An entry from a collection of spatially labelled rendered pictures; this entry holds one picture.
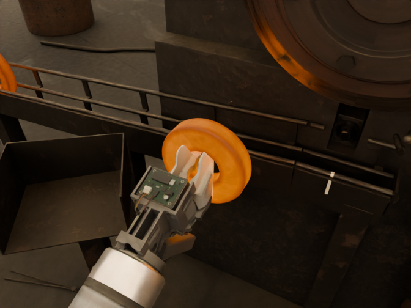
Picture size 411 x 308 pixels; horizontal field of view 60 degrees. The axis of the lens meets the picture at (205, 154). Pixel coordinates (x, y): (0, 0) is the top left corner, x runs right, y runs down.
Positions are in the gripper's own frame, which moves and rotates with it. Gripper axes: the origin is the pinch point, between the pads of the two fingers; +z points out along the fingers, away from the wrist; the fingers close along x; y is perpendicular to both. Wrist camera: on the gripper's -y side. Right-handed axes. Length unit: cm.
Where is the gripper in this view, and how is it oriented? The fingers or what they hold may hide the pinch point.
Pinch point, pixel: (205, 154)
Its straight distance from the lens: 58.4
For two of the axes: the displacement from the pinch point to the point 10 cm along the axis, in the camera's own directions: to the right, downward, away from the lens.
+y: -1.2, -5.6, -8.2
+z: 4.4, -7.7, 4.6
